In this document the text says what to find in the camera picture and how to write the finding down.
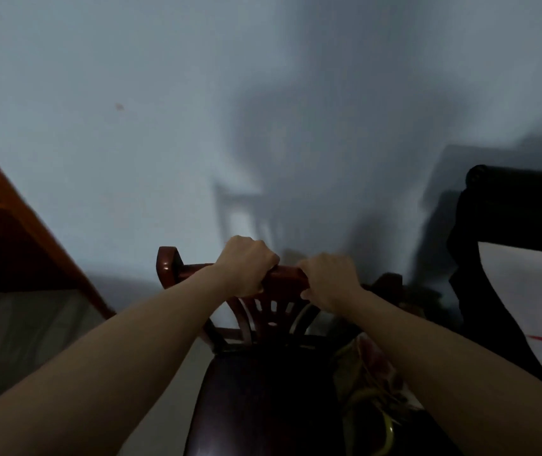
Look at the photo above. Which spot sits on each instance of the person's right thumb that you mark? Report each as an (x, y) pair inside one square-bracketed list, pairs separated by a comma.
[(308, 294)]

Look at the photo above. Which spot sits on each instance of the crumpled floral cloth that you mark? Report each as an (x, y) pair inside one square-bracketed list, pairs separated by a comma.
[(370, 389)]

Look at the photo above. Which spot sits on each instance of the person's right hand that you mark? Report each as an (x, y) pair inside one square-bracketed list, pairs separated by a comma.
[(330, 282)]

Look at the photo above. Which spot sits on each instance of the white bedsheet with red print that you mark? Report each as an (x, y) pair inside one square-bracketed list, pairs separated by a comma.
[(532, 308)]

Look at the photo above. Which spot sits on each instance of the person's left fingers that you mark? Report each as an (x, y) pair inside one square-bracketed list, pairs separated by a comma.
[(270, 268)]

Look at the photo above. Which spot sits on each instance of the person's left hand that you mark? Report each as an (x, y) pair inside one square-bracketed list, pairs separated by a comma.
[(244, 268)]

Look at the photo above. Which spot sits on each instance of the brown wooden furniture panel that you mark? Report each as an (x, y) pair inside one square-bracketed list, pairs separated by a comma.
[(19, 242)]

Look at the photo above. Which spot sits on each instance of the dark red wooden chair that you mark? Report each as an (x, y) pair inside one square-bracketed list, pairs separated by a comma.
[(266, 375)]

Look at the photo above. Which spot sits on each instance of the person's right forearm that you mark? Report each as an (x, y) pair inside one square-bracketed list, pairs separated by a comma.
[(461, 379)]

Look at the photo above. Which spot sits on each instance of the person's left forearm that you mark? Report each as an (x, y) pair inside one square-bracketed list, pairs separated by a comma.
[(95, 375)]

